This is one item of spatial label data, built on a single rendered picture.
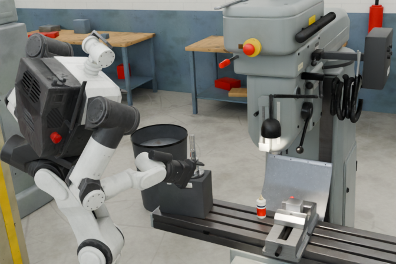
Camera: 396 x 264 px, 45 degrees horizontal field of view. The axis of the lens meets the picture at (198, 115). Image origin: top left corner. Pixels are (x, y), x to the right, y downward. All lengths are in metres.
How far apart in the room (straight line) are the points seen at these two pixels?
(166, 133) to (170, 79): 3.06
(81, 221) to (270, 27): 0.98
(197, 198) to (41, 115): 0.88
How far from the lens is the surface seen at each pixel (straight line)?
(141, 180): 1.69
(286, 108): 1.80
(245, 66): 1.76
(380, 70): 1.98
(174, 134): 4.15
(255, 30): 1.61
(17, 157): 1.88
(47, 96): 1.53
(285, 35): 1.60
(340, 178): 2.41
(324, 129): 2.29
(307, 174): 2.36
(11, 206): 3.25
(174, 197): 2.20
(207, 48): 5.84
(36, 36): 1.80
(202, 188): 2.12
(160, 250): 3.65
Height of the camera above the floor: 2.10
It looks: 20 degrees down
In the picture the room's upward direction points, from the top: 3 degrees counter-clockwise
